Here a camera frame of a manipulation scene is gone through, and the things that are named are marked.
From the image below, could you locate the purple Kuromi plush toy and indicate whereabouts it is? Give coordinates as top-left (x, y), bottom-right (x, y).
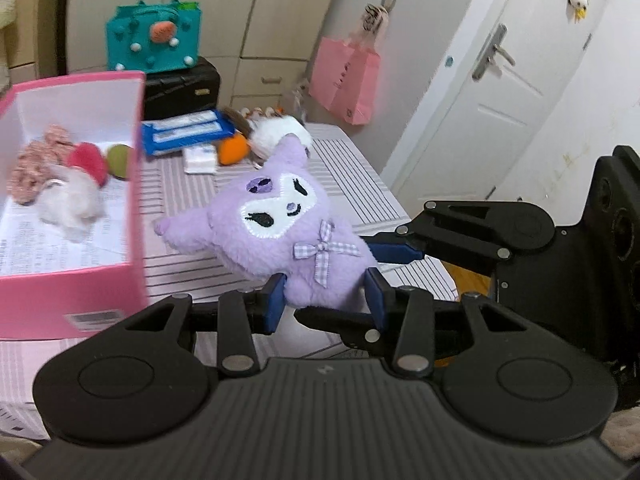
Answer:
top-left (154, 134), bottom-right (376, 311)

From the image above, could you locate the white tissue pack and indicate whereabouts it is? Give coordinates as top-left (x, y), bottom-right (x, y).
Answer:
top-left (182, 143), bottom-right (218, 174)

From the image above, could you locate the orange soft carrot toy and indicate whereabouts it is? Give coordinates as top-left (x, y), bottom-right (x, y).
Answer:
top-left (217, 131), bottom-right (250, 166)

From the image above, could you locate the white brown plush cat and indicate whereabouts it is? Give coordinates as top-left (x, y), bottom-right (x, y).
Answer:
top-left (220, 106), bottom-right (314, 160)

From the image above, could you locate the green soft ball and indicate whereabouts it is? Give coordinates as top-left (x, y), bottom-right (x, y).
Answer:
top-left (106, 144), bottom-right (131, 181)

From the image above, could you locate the pink fluffy pom ball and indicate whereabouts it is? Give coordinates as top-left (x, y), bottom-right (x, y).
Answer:
top-left (65, 142), bottom-right (108, 188)

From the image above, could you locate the pink floral fabric scrunchie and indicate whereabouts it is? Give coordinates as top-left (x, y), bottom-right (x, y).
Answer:
top-left (6, 125), bottom-right (76, 205)

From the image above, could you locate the pink paper bag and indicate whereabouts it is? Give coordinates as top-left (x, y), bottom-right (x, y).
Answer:
top-left (309, 37), bottom-right (381, 126)

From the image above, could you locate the blue wet wipes pack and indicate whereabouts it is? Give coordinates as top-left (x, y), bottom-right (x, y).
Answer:
top-left (142, 110), bottom-right (235, 156)

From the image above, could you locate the white fluffy plush in box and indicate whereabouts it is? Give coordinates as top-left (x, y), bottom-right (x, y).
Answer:
top-left (36, 166), bottom-right (105, 243)

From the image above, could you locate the black suitcase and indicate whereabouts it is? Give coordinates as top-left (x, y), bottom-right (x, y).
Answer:
top-left (143, 56), bottom-right (221, 120)

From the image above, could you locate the pink storage box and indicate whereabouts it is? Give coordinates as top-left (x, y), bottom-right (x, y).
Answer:
top-left (1, 72), bottom-right (146, 340)

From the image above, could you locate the teal felt tote bag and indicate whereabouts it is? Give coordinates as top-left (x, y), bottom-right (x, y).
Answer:
top-left (105, 0), bottom-right (202, 74)

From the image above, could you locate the silver door handle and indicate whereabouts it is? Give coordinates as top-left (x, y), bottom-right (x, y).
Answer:
top-left (472, 23), bottom-right (516, 81)

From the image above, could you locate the striped keychain on hook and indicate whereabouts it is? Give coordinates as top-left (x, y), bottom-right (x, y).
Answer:
top-left (359, 0), bottom-right (397, 50)

